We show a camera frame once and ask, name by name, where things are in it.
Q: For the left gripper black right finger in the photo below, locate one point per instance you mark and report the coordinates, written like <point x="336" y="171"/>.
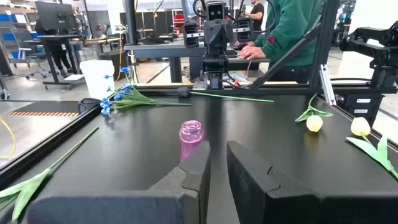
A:
<point x="264" y="199"/>

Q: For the silver aluminium bracket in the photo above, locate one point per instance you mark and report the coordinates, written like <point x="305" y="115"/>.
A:
<point x="328" y="87"/>

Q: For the black vertical post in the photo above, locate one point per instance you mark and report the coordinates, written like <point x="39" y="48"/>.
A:
<point x="131" y="21"/>

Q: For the grey office chair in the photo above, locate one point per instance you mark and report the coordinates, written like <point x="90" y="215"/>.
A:
<point x="23" y="37"/>

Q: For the wooden top desk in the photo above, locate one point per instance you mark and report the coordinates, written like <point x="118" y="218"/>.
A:
<point x="99" y="40"/>

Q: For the black box with white labels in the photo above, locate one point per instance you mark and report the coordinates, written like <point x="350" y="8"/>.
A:
<point x="346" y="107"/>

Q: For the black diagonal frame strut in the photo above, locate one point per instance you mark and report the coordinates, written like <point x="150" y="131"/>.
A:
<point x="286" y="57"/>

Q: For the black table corner cap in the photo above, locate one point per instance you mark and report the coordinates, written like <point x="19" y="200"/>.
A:
<point x="88" y="105"/>

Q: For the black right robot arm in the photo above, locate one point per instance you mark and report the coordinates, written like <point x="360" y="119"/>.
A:
<point x="214" y="67"/>

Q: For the red storage shelf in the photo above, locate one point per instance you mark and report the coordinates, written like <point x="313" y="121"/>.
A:
<point x="178" y="21"/>

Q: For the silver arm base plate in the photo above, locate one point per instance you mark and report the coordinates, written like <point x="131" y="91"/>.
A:
<point x="199" y="84"/>

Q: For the person's hand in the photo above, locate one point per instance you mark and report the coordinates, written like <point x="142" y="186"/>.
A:
<point x="252" y="53"/>

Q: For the shelf with blue bins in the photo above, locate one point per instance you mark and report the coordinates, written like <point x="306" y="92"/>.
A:
<point x="6" y="18"/>

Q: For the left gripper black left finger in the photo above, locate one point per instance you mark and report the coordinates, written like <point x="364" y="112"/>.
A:
<point x="174" y="199"/>

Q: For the pink ribbed glass vase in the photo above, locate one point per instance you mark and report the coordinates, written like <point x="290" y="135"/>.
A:
<point x="190" y="137"/>

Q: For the blue artificial flower bunch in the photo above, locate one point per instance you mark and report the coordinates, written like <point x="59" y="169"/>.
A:
<point x="130" y="98"/>

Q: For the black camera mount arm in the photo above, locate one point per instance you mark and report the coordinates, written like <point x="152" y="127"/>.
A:
<point x="373" y="53"/>

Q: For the red artificial tulip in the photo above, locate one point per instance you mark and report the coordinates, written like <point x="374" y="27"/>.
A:
<point x="28" y="189"/>

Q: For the yellow artificial tulip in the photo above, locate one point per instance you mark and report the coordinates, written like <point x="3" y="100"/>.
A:
<point x="360" y="126"/>
<point x="314" y="123"/>

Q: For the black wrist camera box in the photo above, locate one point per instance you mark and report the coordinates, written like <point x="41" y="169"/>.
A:
<point x="215" y="11"/>

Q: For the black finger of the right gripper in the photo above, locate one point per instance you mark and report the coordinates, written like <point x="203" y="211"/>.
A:
<point x="190" y="35"/>
<point x="244" y="29"/>

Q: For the black computer monitor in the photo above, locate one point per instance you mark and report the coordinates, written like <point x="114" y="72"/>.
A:
<point x="56" y="15"/>

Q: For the black upright frame post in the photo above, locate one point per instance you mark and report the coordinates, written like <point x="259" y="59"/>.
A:
<point x="324" y="46"/>

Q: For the white plastic bin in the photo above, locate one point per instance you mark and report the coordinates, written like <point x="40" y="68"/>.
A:
<point x="97" y="77"/>

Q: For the black standing desk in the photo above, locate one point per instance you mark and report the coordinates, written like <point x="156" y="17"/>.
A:
<point x="59" y="36"/>

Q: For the black table edge rail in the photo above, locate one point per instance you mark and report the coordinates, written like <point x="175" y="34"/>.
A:
<point x="46" y="146"/>
<point x="295" y="90"/>

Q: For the person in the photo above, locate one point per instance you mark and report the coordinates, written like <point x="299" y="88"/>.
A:
<point x="57" y="51"/>
<point x="289" y="31"/>
<point x="257" y="15"/>

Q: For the black artificial tulip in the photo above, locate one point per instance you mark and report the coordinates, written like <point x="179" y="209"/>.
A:
<point x="184" y="92"/>

